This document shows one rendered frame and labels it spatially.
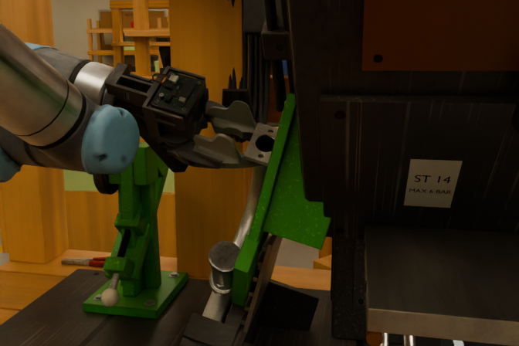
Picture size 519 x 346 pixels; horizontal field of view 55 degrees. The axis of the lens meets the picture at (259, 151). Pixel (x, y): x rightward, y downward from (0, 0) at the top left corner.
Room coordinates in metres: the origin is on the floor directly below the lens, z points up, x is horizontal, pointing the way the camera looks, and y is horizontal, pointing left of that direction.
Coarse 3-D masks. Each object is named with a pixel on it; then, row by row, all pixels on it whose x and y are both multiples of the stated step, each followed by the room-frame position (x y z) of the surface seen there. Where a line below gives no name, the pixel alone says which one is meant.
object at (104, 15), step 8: (104, 16) 10.92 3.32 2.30; (128, 16) 10.86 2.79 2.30; (152, 16) 10.80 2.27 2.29; (160, 16) 10.78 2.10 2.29; (104, 24) 10.92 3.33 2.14; (128, 24) 10.86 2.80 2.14; (104, 40) 10.92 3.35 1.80; (112, 40) 10.90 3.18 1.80; (128, 40) 10.86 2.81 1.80; (104, 48) 10.92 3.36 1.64; (112, 48) 10.91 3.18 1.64; (104, 56) 10.93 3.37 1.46; (112, 56) 10.91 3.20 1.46; (128, 56) 10.87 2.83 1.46; (152, 56) 10.81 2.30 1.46
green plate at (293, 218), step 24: (288, 96) 0.52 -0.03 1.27; (288, 120) 0.52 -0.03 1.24; (288, 144) 0.53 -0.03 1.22; (288, 168) 0.53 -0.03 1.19; (264, 192) 0.52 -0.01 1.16; (288, 192) 0.53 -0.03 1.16; (264, 216) 0.52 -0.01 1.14; (288, 216) 0.53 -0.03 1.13; (312, 216) 0.52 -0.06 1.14; (264, 240) 0.60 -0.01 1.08; (312, 240) 0.52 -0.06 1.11
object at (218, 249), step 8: (216, 248) 0.54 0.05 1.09; (224, 248) 0.54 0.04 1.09; (232, 248) 0.54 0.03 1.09; (216, 256) 0.53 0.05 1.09; (224, 256) 0.53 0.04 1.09; (232, 256) 0.53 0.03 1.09; (216, 264) 0.52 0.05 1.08; (224, 264) 0.53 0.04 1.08; (232, 264) 0.53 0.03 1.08; (216, 272) 0.53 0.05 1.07; (224, 272) 0.52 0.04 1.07; (232, 272) 0.54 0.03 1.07; (216, 280) 0.55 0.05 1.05; (224, 280) 0.54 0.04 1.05; (216, 288) 0.57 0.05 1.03; (224, 288) 0.56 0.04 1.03
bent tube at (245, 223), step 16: (256, 128) 0.62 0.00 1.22; (272, 128) 0.63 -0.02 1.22; (256, 144) 0.63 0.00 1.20; (272, 144) 0.63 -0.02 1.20; (256, 160) 0.59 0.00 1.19; (256, 176) 0.65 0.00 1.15; (256, 192) 0.67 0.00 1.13; (240, 224) 0.67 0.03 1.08; (240, 240) 0.65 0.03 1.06; (208, 304) 0.59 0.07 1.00; (224, 304) 0.59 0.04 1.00; (224, 320) 0.58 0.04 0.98
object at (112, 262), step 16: (160, 160) 0.86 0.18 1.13; (160, 176) 0.87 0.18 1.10; (160, 192) 0.85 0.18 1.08; (128, 224) 0.78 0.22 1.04; (144, 224) 0.80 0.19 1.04; (128, 240) 0.77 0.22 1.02; (144, 240) 0.79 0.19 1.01; (112, 256) 0.75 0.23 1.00; (128, 256) 0.77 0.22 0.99; (144, 256) 0.78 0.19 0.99; (112, 272) 0.73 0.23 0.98; (128, 272) 0.74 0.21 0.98
